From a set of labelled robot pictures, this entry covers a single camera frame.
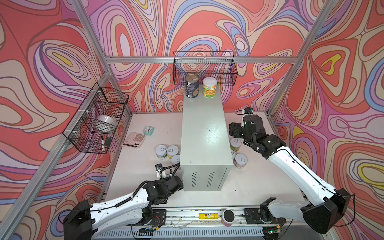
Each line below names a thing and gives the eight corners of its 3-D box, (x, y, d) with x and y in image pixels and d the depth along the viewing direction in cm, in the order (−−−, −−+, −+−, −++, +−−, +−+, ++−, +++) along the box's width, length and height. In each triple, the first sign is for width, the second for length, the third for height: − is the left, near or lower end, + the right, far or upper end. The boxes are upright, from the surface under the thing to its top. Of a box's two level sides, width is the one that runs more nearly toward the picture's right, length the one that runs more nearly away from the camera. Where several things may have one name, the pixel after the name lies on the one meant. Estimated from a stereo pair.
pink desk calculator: (122, 146, 102) (121, 144, 100) (130, 133, 109) (129, 131, 107) (139, 149, 100) (139, 147, 99) (146, 135, 107) (145, 134, 106)
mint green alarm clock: (142, 134, 109) (141, 131, 107) (147, 127, 113) (146, 125, 111) (150, 136, 108) (149, 133, 106) (154, 129, 112) (153, 126, 110)
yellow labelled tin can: (155, 159, 94) (154, 155, 91) (157, 148, 99) (156, 144, 96) (166, 159, 94) (165, 155, 91) (168, 148, 99) (167, 144, 96)
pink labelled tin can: (234, 168, 92) (236, 164, 87) (232, 158, 97) (234, 153, 92) (246, 168, 92) (249, 164, 87) (243, 158, 97) (246, 153, 92)
